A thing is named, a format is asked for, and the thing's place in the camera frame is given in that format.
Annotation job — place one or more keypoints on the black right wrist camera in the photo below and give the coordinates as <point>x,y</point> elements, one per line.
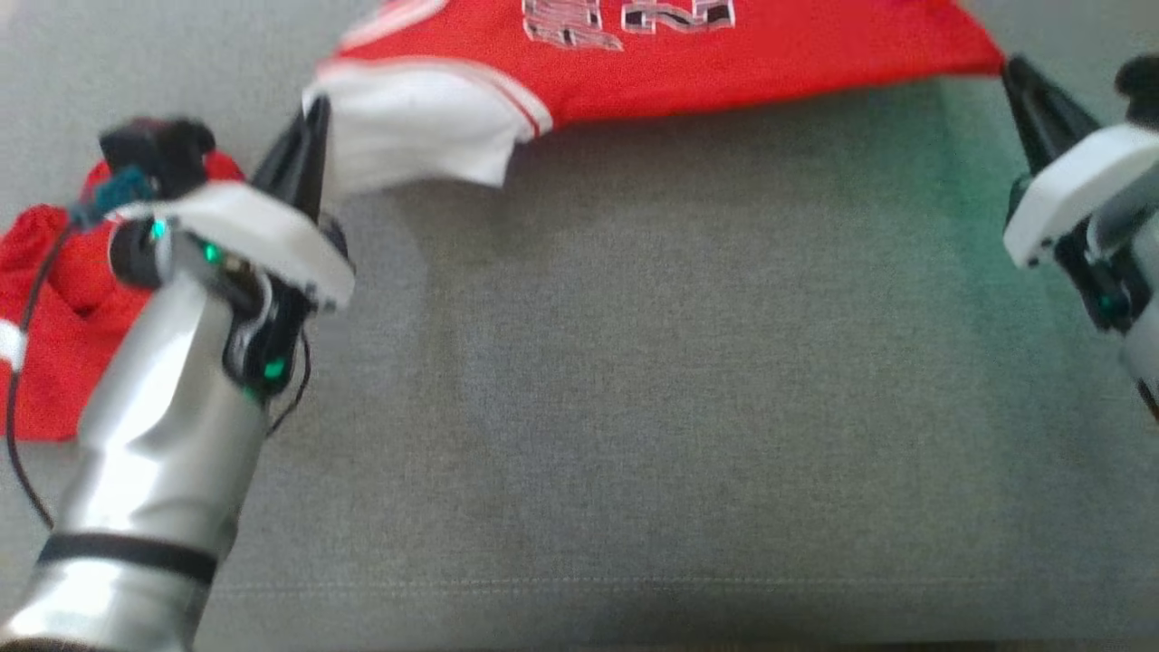
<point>1143,81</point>

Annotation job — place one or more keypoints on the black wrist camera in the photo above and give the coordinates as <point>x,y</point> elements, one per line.
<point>158,149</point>
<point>1143,81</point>

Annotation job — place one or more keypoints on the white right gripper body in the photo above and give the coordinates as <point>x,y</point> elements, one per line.
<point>1068,181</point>

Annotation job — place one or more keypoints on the red and white shorts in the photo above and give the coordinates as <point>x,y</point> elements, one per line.
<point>63,308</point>

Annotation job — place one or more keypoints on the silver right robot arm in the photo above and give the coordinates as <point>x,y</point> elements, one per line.
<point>1141,308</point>

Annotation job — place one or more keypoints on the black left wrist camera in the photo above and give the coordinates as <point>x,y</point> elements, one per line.
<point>158,149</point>

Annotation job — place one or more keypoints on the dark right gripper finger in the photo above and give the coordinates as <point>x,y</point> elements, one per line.
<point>1061,113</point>
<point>1034,136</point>

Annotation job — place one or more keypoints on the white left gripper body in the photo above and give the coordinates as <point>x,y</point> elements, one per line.
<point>263,231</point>

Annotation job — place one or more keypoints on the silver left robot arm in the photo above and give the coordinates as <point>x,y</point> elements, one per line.
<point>154,435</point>

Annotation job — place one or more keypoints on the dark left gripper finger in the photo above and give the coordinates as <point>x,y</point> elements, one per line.
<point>319,154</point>
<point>292,167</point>

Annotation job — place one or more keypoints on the red and white jersey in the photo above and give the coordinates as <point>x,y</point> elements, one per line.
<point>724,63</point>

